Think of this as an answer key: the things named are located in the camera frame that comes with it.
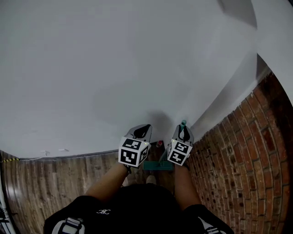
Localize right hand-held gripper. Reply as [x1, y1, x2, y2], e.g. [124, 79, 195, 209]
[167, 125, 195, 166]

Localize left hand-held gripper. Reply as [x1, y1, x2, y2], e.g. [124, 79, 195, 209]
[118, 124, 153, 169]

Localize person's right forearm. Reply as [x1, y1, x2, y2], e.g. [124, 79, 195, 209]
[173, 164, 202, 211]

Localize person's left forearm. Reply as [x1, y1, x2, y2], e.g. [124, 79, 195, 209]
[85, 163, 131, 202]

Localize black skirting board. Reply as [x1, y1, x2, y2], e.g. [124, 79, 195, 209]
[19, 149, 120, 161]

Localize person's black clothing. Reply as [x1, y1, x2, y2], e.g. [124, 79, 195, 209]
[43, 183, 234, 234]

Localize white and navy chest pack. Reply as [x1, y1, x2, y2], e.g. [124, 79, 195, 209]
[51, 217, 86, 234]

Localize white cable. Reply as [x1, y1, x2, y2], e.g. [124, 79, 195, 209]
[19, 154, 46, 161]

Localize yellow black striped cable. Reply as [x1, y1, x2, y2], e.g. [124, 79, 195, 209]
[0, 157, 20, 164]

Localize black cables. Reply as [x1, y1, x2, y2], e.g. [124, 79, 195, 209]
[0, 207, 18, 224]

